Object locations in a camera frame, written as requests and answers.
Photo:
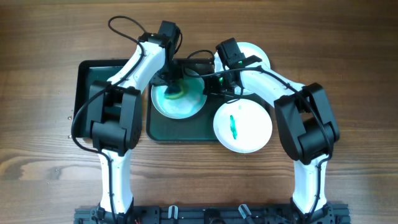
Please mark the small dark green tray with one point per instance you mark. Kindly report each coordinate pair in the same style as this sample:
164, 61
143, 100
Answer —
88, 72

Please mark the large dark green tray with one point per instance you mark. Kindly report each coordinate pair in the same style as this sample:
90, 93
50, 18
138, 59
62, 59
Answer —
198, 127

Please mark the black aluminium base frame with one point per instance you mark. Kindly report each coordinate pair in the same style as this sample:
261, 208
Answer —
276, 213

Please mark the white plate stained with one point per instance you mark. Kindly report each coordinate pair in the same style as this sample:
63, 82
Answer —
190, 101
243, 126

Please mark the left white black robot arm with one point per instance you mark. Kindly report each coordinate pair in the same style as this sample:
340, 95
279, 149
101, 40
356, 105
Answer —
114, 142

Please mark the clean white plate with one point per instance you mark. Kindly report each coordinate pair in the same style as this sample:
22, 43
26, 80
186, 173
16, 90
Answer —
250, 70

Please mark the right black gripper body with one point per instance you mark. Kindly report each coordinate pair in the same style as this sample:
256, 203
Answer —
214, 86

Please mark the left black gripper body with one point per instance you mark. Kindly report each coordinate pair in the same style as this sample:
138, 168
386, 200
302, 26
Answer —
166, 78

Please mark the green yellow sponge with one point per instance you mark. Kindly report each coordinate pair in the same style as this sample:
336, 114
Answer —
174, 91

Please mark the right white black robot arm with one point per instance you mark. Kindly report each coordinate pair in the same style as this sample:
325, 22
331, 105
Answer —
306, 124

